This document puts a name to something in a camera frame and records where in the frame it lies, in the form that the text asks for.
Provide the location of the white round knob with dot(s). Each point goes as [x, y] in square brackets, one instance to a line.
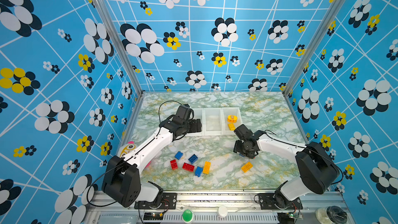
[222, 211]

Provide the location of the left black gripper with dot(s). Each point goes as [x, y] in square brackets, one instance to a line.
[194, 128]

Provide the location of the blue lego brick bottom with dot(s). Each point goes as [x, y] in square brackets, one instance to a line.
[198, 171]

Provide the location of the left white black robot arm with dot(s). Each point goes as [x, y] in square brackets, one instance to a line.
[122, 180]

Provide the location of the orange long lego brick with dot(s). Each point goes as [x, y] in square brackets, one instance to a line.
[246, 167]

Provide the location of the pink white plush toy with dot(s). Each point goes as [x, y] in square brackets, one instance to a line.
[126, 149]

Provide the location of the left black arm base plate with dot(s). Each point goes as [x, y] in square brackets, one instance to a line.
[168, 201]

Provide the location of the yellow curved lego brick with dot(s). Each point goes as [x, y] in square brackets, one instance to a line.
[231, 126]

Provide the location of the yellow round lego piece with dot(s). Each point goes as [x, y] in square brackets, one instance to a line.
[232, 118]

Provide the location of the clear tape roll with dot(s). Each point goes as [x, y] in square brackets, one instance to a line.
[331, 215]

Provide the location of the yellow long lego brick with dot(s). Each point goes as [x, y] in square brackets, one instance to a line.
[206, 168]

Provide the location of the middle translucent white bin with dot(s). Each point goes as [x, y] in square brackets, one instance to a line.
[212, 121]

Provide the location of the blue studded lego brick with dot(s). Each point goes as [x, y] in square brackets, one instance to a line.
[193, 159]

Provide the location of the small blue lego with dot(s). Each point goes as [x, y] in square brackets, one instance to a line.
[179, 155]

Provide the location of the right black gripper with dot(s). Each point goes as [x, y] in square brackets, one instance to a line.
[236, 149]

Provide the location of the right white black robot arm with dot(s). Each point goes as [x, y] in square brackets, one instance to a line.
[317, 171]

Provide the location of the left translucent white bin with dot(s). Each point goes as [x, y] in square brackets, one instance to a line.
[199, 117]

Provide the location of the red lego brick left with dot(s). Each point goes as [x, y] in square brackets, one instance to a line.
[174, 164]

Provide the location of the red long lego brick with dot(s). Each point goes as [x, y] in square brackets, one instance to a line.
[188, 167]

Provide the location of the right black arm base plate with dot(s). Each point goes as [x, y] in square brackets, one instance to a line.
[268, 201]

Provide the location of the green push button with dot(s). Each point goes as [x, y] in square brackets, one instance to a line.
[188, 216]

